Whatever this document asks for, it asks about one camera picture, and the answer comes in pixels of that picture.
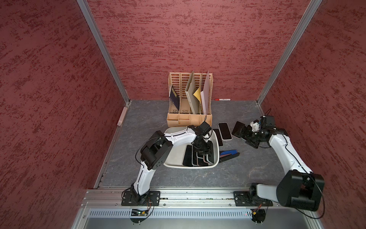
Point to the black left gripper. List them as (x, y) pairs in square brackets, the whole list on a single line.
[(207, 150)]

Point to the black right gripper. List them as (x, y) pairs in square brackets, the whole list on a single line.
[(248, 130)]

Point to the black phone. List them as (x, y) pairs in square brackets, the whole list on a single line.
[(219, 137)]

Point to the dark phone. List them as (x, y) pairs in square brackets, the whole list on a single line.
[(237, 130)]

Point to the pink case phone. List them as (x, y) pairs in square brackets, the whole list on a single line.
[(187, 161)]

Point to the white case phone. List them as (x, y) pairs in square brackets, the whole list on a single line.
[(225, 131)]

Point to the white plastic storage tray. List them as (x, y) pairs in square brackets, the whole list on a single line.
[(183, 136)]

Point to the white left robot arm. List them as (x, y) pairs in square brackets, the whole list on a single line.
[(154, 153)]

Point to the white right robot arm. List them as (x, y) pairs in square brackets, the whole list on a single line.
[(300, 188)]

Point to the beige plastic file organizer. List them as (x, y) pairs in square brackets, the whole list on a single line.
[(184, 116)]

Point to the red white marker pen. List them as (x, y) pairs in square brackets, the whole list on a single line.
[(222, 99)]

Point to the pink grey folder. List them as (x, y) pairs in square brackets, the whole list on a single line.
[(205, 93)]

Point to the yellow paper sheet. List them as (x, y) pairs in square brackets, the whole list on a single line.
[(197, 95)]

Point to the dark blue booklet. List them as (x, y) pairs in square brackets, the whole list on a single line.
[(174, 97)]

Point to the grey cardboard folder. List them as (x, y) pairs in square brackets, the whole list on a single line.
[(189, 91)]

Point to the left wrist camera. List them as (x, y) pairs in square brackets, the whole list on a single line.
[(203, 129)]

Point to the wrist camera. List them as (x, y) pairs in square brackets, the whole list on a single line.
[(265, 122), (203, 129)]

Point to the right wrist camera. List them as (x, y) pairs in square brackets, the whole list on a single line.
[(265, 122)]

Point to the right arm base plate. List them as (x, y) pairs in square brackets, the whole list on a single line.
[(245, 199)]

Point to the aluminium front rail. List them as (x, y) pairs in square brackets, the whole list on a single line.
[(186, 208)]

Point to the beige block at wall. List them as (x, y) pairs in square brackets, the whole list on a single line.
[(122, 116)]

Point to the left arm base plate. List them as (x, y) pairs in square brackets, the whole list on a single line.
[(131, 198)]

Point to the aluminium right corner post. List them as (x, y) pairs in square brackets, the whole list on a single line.
[(297, 34)]

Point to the aluminium corner post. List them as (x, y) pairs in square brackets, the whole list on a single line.
[(83, 4), (297, 34)]

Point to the aluminium left corner post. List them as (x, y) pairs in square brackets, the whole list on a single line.
[(83, 4)]

